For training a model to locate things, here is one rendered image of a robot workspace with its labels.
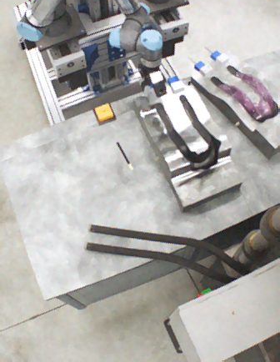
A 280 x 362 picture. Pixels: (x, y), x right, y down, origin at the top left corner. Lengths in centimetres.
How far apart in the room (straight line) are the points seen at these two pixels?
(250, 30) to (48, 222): 228
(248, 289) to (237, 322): 8
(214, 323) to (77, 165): 104
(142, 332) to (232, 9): 251
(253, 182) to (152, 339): 109
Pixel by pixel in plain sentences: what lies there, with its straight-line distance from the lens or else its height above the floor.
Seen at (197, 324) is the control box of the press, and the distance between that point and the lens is 93.
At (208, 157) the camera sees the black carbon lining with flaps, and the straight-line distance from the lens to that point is 169.
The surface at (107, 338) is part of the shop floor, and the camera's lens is 240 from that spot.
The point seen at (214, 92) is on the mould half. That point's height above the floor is 86.
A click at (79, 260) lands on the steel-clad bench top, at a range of 164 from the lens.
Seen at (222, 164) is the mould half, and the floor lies 86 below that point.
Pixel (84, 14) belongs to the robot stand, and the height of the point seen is 95.
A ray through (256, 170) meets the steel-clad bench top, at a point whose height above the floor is 80.
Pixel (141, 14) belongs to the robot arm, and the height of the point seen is 124.
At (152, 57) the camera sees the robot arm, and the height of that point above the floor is 118.
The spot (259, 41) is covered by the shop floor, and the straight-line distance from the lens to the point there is 331.
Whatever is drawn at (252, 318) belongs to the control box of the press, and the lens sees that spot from 95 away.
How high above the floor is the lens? 239
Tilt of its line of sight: 67 degrees down
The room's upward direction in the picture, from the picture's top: 2 degrees counter-clockwise
